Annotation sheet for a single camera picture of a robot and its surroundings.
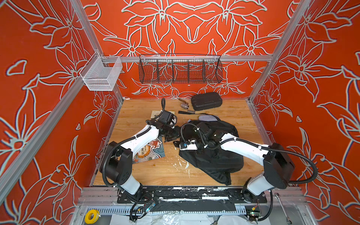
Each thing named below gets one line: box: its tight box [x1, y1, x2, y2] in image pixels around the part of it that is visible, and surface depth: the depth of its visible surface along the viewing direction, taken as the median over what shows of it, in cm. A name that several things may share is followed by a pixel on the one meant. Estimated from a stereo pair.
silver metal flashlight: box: [178, 98, 189, 110], surface depth 114 cm
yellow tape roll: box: [84, 209, 100, 225], surface depth 68 cm
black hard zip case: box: [190, 91, 223, 111], surface depth 115 cm
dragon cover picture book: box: [132, 135, 166, 165], surface depth 90 cm
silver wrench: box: [274, 192, 293, 225], surface depth 69 cm
